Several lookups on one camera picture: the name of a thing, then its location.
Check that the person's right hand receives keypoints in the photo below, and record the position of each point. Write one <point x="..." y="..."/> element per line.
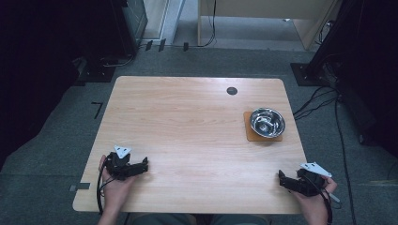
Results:
<point x="313" y="203"/>

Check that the wooden trivet mat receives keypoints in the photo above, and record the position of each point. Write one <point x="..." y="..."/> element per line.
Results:
<point x="255" y="135"/>

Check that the small black floor bracket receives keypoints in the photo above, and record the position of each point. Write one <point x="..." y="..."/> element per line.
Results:
<point x="149" y="45"/>
<point x="186" y="46"/>
<point x="161" y="45"/>

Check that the black stand base plate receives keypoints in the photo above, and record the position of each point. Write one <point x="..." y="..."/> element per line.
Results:
<point x="308" y="75"/>
<point x="98" y="73"/>

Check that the stainless steel bowl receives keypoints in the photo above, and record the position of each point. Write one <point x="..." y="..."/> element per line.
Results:
<point x="267" y="122"/>

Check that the dark equipment cabinet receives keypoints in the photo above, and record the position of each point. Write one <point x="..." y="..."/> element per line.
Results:
<point x="131" y="25"/>

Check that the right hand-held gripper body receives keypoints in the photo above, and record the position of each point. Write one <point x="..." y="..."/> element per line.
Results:
<point x="311" y="181"/>

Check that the light wooden cabinet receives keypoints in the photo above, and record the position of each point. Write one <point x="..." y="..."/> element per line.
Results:
<point x="266" y="9"/>

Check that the black tape corner mark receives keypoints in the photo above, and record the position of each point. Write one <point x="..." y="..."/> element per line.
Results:
<point x="98" y="108"/>

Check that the person's left hand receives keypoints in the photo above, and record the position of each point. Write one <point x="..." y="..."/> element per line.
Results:
<point x="117" y="190"/>

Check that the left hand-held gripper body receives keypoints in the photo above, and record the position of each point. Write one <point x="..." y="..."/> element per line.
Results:
<point x="119" y="164"/>

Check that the grey tape strip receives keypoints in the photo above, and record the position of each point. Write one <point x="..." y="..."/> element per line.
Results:
<point x="79" y="187"/>

